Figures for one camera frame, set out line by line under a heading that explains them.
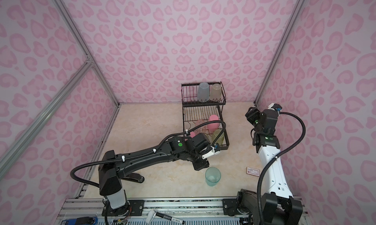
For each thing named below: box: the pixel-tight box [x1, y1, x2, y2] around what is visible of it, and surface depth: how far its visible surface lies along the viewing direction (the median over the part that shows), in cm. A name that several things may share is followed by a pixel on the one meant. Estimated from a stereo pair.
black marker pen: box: [145, 209, 186, 225], surface depth 71 cm
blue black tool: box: [60, 216, 98, 225], surface depth 68 cm
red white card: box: [246, 166, 260, 178], surface depth 86 cm
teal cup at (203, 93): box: [196, 82, 211, 103], surface depth 90 cm
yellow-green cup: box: [209, 83, 222, 102], surface depth 94 cm
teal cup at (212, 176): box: [205, 166, 222, 187], surface depth 77 cm
